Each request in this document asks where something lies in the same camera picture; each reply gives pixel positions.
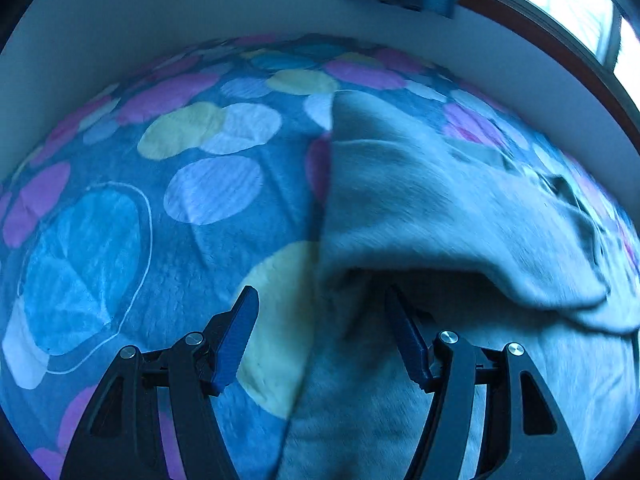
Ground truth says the grey fleece garment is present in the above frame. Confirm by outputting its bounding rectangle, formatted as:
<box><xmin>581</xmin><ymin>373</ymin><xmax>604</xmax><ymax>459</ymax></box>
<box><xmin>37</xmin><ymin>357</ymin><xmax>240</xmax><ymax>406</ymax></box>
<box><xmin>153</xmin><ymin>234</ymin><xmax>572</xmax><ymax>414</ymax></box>
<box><xmin>272</xmin><ymin>91</ymin><xmax>640</xmax><ymax>480</ymax></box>

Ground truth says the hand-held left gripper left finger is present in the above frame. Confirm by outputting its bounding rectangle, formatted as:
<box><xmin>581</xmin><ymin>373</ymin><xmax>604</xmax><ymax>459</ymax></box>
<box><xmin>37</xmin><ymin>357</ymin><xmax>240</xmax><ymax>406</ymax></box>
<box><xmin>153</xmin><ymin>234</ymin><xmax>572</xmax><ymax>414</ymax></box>
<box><xmin>60</xmin><ymin>285</ymin><xmax>260</xmax><ymax>480</ymax></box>

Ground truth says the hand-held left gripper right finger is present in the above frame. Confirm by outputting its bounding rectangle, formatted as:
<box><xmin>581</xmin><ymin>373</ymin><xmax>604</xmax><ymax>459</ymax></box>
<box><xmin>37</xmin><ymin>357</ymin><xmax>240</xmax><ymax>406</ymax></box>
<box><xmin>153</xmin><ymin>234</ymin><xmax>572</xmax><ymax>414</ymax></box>
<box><xmin>385</xmin><ymin>285</ymin><xmax>587</xmax><ymax>480</ymax></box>

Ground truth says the blue dotted bed sheet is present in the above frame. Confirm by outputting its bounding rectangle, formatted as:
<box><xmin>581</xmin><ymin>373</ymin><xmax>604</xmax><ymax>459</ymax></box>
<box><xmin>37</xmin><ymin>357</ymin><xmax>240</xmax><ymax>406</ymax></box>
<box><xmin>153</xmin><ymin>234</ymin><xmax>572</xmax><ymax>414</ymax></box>
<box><xmin>0</xmin><ymin>32</ymin><xmax>640</xmax><ymax>480</ymax></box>

